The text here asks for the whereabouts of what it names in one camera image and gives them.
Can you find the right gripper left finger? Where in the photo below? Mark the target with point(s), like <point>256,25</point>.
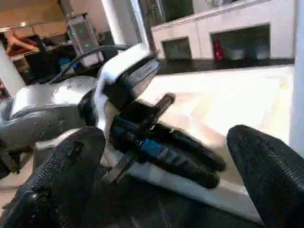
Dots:
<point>54,185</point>

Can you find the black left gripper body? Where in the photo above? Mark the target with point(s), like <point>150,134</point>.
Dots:
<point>137,123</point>

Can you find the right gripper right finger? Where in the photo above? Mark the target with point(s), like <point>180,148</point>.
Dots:
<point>270,180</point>

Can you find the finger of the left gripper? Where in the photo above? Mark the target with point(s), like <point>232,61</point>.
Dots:
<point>180,168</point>
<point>190,149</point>

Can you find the white plastic table leg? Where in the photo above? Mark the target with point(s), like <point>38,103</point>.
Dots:
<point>9,69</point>
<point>121,21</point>
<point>299,71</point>

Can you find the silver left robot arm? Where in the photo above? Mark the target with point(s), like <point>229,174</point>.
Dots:
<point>47,107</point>

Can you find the black work mat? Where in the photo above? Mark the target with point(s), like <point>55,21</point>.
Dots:
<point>166,213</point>

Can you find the white device green light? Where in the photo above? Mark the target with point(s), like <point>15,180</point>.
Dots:
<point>83,40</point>

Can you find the red bottle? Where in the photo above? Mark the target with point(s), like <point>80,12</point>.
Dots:
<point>218,50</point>

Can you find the black metal shelf rack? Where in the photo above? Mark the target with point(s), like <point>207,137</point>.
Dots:
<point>35,52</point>

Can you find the white glass-door cabinet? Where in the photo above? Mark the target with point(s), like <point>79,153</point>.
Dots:
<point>237,21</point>

